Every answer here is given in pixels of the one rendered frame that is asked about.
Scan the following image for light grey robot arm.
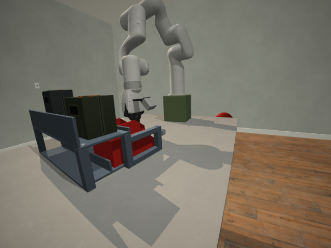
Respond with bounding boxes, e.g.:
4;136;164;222
118;0;194;96

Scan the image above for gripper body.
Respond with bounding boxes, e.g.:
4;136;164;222
122;88;145;114

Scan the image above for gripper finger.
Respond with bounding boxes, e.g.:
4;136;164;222
135;111;144;122
124;104;137;121

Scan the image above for grey metal shelf rack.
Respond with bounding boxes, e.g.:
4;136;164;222
29;110;166;192

